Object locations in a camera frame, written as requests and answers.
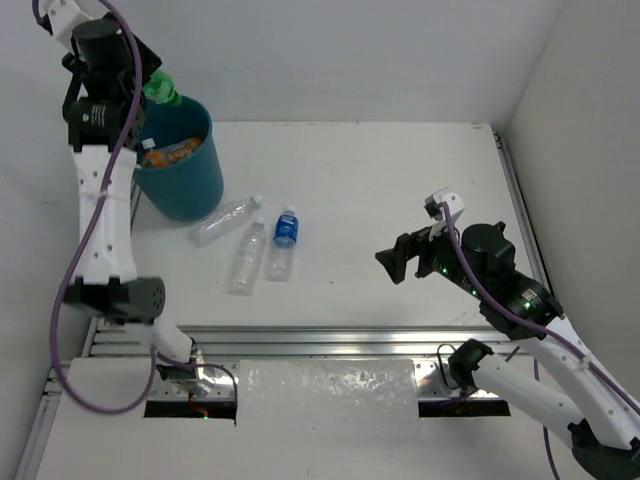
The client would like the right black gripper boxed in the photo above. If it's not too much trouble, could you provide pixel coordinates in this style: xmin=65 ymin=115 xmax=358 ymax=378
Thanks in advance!
xmin=375 ymin=212 xmax=485 ymax=298

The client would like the crushed green bottle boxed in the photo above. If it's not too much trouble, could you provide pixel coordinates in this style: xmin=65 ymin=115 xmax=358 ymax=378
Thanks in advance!
xmin=143 ymin=69 xmax=182 ymax=106

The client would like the orange label bottle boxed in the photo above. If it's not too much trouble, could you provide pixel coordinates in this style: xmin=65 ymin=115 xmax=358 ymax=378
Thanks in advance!
xmin=141 ymin=137 xmax=202 ymax=169

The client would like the blue label bottle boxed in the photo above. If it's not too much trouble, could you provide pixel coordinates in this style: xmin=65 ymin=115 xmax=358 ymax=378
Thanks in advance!
xmin=266 ymin=205 xmax=299 ymax=282

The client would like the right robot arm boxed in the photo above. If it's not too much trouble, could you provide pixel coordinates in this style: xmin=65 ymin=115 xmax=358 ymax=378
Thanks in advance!
xmin=442 ymin=222 xmax=639 ymax=479

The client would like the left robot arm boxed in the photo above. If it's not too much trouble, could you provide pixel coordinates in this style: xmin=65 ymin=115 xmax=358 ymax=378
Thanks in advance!
xmin=62 ymin=14 xmax=203 ymax=393

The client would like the teal plastic bin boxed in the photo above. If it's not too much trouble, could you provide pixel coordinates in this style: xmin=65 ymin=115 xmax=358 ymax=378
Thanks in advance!
xmin=134 ymin=96 xmax=224 ymax=222

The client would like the clear bottle near bin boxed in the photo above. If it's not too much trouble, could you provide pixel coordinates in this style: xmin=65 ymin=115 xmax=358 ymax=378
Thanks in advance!
xmin=191 ymin=195 xmax=263 ymax=248

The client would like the clear bottle white cap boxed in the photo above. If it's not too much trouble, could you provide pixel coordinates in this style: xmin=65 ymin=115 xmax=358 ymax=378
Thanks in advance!
xmin=227 ymin=217 xmax=267 ymax=296

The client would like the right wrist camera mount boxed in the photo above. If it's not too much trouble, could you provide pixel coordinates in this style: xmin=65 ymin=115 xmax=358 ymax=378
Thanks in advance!
xmin=424 ymin=187 xmax=465 ymax=239

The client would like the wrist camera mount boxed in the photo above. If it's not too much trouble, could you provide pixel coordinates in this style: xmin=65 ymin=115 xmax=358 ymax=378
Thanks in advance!
xmin=31 ymin=0 xmax=94 ymax=52
xmin=424 ymin=187 xmax=465 ymax=239

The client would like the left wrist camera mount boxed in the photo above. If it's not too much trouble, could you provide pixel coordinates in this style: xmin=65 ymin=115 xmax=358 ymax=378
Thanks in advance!
xmin=31 ymin=0 xmax=94 ymax=52

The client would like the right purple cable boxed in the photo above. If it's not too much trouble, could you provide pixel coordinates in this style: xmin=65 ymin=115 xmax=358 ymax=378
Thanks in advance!
xmin=439 ymin=201 xmax=640 ymax=480

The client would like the purple cable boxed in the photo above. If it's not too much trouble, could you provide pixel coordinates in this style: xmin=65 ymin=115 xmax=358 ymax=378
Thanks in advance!
xmin=439 ymin=201 xmax=640 ymax=480
xmin=32 ymin=0 xmax=239 ymax=415

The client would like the aluminium rail frame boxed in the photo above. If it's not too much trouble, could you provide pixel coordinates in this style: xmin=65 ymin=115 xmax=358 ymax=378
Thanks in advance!
xmin=30 ymin=122 xmax=551 ymax=479

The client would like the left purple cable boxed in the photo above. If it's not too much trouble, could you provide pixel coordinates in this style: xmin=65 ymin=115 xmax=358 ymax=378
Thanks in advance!
xmin=32 ymin=0 xmax=239 ymax=415

